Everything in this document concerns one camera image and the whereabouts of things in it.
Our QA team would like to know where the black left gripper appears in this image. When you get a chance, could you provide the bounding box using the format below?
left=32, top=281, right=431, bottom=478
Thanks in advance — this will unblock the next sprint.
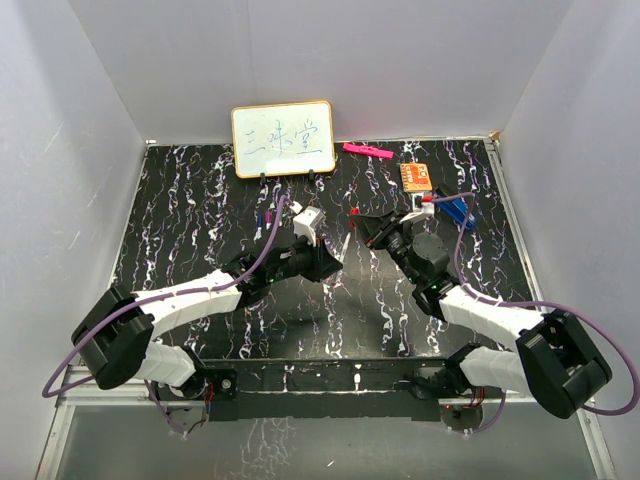
left=268, top=232, right=342, bottom=285

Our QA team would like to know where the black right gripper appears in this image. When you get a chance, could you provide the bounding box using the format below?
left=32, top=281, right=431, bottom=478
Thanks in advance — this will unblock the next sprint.
left=353, top=209, right=422, bottom=286

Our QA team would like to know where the purple whiteboard pen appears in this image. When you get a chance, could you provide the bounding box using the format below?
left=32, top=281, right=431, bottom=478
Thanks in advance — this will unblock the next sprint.
left=264, top=211, right=273, bottom=230

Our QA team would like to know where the red whiteboard pen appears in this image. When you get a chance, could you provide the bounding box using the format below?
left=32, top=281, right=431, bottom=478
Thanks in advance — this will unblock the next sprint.
left=340, top=231, right=352, bottom=262

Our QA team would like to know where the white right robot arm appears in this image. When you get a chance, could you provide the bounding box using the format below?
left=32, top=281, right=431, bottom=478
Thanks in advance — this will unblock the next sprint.
left=351, top=211, right=613, bottom=419

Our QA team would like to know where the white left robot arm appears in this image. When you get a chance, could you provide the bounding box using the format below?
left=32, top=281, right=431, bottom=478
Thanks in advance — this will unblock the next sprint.
left=72, top=237, right=343, bottom=399

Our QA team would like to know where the orange card pack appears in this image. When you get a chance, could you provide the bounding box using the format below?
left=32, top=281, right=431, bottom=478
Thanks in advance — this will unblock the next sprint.
left=400, top=162, right=432, bottom=193

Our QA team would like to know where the blue stapler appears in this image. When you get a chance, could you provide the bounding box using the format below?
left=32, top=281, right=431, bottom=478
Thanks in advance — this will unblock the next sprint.
left=435, top=186, right=476, bottom=231

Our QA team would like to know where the small framed whiteboard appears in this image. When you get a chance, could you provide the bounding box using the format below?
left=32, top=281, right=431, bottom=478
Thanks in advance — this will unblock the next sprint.
left=231, top=101, right=336, bottom=179

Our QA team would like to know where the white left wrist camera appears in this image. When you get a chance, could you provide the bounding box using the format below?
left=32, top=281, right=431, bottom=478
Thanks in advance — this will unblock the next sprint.
left=290, top=201, right=325, bottom=246

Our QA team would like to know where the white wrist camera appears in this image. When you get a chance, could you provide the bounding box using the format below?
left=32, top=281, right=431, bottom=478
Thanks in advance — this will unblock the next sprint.
left=290, top=201, right=325, bottom=246
left=400, top=192, right=435, bottom=224

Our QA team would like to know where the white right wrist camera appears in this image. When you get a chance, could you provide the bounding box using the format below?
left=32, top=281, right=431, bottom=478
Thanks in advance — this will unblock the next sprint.
left=400, top=192, right=435, bottom=224

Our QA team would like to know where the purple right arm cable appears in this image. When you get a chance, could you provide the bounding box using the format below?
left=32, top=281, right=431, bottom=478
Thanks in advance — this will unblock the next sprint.
left=424, top=192, right=640, bottom=434

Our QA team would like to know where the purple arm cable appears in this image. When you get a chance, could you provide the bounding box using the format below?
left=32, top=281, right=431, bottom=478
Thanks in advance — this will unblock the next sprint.
left=42, top=194, right=301, bottom=436
left=424, top=192, right=640, bottom=434

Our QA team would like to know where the aluminium frame rail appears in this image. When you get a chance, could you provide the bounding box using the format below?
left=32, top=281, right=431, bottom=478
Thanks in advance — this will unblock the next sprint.
left=487, top=139, right=619, bottom=480

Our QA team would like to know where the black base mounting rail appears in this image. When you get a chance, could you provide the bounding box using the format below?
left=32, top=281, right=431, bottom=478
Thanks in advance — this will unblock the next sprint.
left=152, top=357, right=500, bottom=422

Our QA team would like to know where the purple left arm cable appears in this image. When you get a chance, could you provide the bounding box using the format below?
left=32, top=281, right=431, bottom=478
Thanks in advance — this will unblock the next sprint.
left=42, top=194, right=301, bottom=436

